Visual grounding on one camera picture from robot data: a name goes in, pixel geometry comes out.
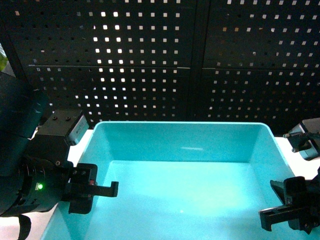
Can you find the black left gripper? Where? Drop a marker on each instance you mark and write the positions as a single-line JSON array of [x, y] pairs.
[[48, 178]]

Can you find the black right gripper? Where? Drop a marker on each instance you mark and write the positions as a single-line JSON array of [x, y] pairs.
[[302, 209]]

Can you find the turquoise plastic bin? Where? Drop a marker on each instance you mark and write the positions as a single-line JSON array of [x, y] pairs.
[[180, 181]]

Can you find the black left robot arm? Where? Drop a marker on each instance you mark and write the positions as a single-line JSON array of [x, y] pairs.
[[21, 116]]

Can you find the black perforated panel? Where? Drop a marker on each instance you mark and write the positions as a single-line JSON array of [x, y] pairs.
[[170, 60]]

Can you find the green plant leaves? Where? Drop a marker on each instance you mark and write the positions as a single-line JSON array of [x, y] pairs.
[[3, 59]]

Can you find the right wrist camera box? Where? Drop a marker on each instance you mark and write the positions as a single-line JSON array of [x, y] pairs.
[[304, 138]]

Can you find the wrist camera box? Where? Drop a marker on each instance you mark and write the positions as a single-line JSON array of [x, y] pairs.
[[70, 125], [304, 138]]

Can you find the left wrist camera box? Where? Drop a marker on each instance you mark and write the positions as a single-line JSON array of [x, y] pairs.
[[70, 125]]

